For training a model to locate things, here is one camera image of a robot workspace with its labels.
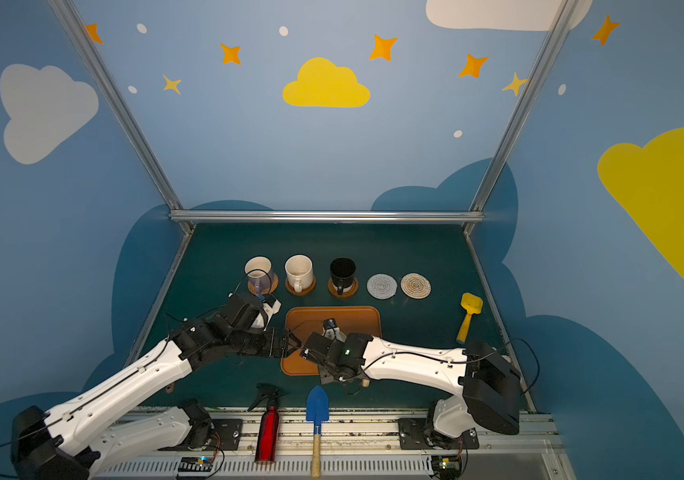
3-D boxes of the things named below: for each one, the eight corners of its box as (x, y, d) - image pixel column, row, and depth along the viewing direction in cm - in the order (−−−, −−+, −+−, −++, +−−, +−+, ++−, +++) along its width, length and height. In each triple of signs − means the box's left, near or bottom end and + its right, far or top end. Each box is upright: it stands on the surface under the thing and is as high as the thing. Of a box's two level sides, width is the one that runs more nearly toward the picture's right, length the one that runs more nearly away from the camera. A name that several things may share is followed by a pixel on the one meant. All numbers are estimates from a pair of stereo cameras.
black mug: (339, 300, 101) (339, 283, 93) (327, 279, 107) (326, 261, 99) (360, 291, 103) (361, 274, 95) (347, 271, 109) (348, 253, 101)
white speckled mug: (286, 298, 101) (282, 283, 94) (290, 271, 109) (286, 255, 102) (312, 298, 101) (310, 283, 94) (314, 271, 109) (313, 255, 102)
